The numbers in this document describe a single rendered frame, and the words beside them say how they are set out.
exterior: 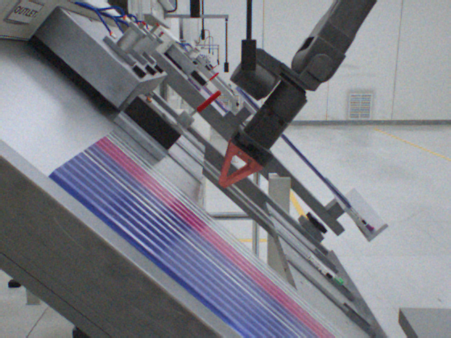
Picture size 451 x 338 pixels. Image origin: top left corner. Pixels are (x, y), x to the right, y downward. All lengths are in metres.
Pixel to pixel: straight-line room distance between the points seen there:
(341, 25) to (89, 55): 0.39
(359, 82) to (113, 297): 8.53
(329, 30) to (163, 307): 0.55
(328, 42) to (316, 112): 7.87
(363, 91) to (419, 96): 1.03
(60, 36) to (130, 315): 0.40
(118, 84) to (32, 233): 0.33
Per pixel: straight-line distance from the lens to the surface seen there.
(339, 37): 0.77
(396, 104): 9.04
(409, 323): 1.12
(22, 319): 1.10
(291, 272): 0.69
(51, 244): 0.32
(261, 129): 0.75
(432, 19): 9.22
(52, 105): 0.50
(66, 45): 0.63
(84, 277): 0.33
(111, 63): 0.62
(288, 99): 0.75
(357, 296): 0.90
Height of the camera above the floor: 1.15
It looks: 13 degrees down
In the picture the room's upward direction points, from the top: straight up
